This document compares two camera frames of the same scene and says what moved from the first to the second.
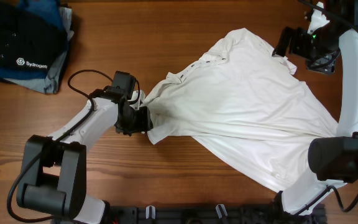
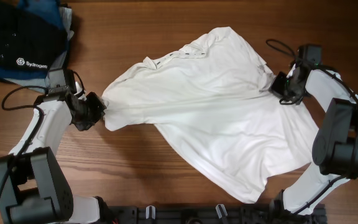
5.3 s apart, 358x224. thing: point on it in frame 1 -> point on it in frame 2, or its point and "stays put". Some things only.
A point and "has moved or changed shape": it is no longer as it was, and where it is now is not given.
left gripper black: x=144 y=124 -> x=98 y=106
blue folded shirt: x=50 y=10 stays put
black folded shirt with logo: x=20 y=40 stays put
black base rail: x=200 y=214 stays put
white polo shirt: x=246 y=102 has moved or changed shape
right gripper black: x=325 y=65 -> x=275 y=86
